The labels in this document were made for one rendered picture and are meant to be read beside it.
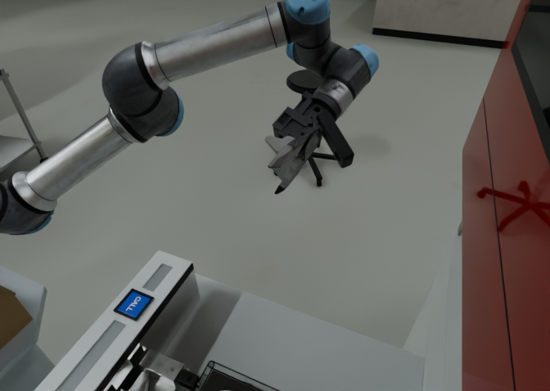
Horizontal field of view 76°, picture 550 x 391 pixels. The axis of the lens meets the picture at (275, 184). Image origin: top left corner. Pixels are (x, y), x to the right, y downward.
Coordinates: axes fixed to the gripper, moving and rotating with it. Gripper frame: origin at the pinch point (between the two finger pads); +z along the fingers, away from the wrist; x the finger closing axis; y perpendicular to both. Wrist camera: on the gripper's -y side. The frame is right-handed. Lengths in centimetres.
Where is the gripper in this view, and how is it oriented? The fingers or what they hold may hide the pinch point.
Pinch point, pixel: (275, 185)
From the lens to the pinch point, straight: 68.4
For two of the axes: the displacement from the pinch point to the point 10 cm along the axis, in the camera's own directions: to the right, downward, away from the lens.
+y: -7.9, -5.6, 2.7
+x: -0.8, -3.4, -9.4
